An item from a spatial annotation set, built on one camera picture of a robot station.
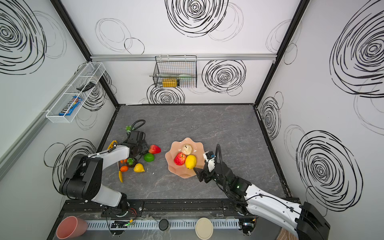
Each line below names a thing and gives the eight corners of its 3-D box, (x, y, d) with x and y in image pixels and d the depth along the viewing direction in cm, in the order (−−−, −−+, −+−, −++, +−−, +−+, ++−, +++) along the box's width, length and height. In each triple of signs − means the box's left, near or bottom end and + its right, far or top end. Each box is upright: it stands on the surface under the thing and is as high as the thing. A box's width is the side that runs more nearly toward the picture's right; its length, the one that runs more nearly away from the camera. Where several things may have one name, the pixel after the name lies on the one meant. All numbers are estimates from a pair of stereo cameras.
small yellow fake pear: (134, 172, 87) (133, 170, 84) (136, 165, 89) (135, 163, 87) (144, 172, 87) (143, 170, 84) (145, 165, 89) (144, 163, 87)
